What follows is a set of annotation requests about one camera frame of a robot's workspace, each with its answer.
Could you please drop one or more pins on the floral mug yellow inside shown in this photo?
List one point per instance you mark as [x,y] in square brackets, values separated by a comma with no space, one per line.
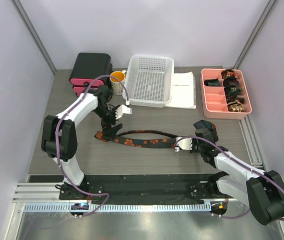
[117,81]

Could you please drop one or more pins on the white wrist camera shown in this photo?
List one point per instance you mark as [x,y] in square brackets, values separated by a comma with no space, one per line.
[122,110]
[183,144]

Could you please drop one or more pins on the red patterned rolled tie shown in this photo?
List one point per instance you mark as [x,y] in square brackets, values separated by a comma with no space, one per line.
[229,73]

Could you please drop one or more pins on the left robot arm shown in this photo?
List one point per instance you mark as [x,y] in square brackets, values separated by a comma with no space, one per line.
[59,138]

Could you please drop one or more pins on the aluminium corner frame post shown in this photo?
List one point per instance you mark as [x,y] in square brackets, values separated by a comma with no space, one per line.
[265,14]

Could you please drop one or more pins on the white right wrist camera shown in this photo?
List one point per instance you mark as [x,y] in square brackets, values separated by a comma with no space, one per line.
[183,144]

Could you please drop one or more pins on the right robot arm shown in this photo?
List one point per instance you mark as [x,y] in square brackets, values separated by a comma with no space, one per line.
[261,191]

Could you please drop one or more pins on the blue red rolled tie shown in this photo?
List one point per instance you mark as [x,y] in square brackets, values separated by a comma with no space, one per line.
[230,82]

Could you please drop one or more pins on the black orange floral tie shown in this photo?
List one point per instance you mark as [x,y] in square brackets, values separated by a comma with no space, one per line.
[203,128]

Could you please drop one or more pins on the left aluminium frame post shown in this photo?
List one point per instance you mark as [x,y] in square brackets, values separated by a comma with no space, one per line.
[33,33]

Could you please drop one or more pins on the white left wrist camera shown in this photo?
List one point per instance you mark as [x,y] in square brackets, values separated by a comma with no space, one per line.
[122,110]

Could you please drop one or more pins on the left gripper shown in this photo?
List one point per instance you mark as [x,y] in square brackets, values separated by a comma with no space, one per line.
[107,130]

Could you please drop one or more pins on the white perforated plastic basket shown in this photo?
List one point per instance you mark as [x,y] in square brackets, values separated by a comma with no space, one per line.
[148,80]

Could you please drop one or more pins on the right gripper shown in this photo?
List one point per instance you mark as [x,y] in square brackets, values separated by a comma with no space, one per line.
[194,150]

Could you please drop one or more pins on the white paper booklet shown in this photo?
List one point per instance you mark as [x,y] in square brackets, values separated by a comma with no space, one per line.
[183,91]

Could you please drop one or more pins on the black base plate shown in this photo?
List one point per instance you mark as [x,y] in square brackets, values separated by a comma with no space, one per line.
[144,189]

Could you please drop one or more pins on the pink compartment organizer tray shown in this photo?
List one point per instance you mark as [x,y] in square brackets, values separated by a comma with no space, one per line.
[224,94]

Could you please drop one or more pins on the slotted cable duct rail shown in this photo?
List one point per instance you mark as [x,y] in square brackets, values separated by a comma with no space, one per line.
[75,207]

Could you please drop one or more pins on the green dark rolled tie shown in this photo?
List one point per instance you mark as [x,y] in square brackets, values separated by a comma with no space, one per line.
[232,91]

